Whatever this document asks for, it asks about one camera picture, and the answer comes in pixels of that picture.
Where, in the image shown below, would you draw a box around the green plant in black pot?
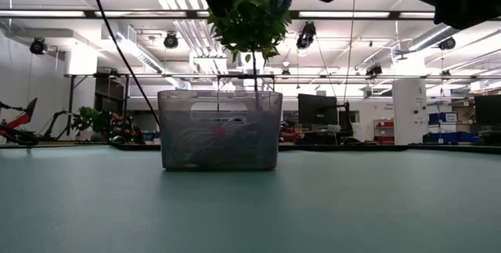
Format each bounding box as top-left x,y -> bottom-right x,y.
206,0 -> 293,103

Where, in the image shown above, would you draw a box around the black ceiling spotlight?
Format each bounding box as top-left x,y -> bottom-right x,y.
438,36 -> 457,52
29,37 -> 49,56
163,32 -> 180,50
365,64 -> 384,78
295,21 -> 317,50

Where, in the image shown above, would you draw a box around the black monitor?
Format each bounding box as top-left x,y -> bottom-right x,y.
297,93 -> 339,127
474,94 -> 501,127

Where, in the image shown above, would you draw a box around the white column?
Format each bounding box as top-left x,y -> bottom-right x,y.
391,78 -> 428,146

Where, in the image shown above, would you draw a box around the shelf with red bins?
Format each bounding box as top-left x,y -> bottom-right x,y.
373,118 -> 395,145

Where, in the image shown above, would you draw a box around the translucent plastic bin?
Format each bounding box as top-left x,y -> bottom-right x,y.
157,89 -> 284,172

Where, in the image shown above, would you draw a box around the small green plant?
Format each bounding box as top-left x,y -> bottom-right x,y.
71,106 -> 115,143

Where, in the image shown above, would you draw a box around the blue storage bins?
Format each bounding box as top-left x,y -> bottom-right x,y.
421,111 -> 479,145

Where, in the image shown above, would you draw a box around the red and black machine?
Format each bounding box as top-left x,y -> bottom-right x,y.
0,97 -> 39,146

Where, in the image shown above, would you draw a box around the black hanging cable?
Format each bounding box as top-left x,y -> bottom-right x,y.
96,0 -> 161,127

